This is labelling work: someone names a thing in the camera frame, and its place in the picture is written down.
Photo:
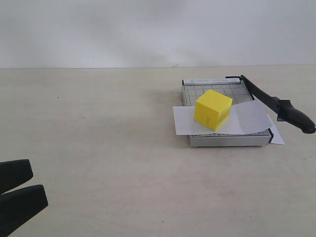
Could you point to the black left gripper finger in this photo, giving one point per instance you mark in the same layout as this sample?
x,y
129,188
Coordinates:
x,y
14,173
19,206

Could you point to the yellow foam cube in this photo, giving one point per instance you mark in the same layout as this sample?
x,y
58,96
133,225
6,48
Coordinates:
x,y
212,109

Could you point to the white paper sheet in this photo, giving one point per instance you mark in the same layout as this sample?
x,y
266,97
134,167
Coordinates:
x,y
245,118

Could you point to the black cutter blade arm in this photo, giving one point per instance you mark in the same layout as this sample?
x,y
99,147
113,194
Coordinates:
x,y
283,108

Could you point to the grey paper cutter base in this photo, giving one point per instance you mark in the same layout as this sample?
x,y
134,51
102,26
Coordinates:
x,y
231,86

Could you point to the white cut paper strip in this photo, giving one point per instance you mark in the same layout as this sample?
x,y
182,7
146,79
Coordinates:
x,y
277,138

